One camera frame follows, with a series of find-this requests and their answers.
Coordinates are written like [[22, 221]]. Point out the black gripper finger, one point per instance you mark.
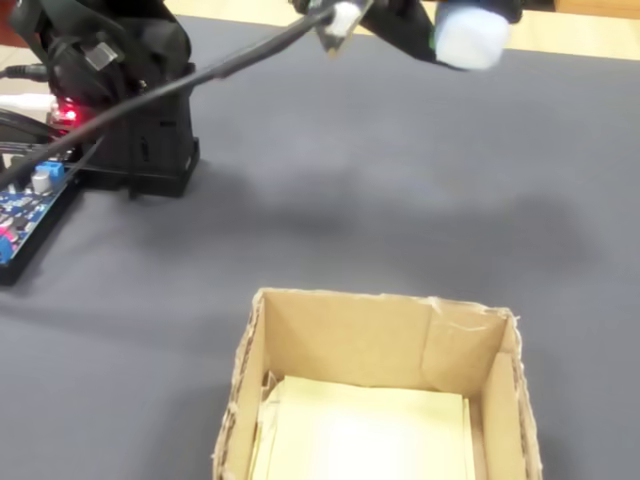
[[405, 25], [515, 10]]

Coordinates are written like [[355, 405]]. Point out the white foam block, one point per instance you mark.
[[470, 37]]

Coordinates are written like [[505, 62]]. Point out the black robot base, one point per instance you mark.
[[160, 140]]

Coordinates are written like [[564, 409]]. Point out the open cardboard box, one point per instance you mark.
[[350, 340]]

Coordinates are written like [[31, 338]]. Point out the pale yellow paper sheet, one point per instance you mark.
[[370, 435]]

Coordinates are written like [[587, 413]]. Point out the blue circuit board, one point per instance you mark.
[[20, 215]]

